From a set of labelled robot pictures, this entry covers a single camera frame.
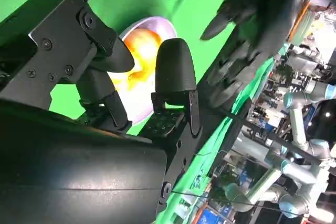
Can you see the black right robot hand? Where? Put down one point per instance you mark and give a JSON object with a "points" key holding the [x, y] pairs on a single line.
{"points": [[78, 169]]}

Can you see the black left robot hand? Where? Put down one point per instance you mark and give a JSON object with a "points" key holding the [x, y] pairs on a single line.
{"points": [[265, 11]]}

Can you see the orange and white bread roll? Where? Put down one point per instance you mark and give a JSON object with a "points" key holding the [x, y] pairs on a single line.
{"points": [[144, 51]]}

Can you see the lilac plate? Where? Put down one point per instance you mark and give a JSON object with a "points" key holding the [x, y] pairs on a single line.
{"points": [[162, 26]]}

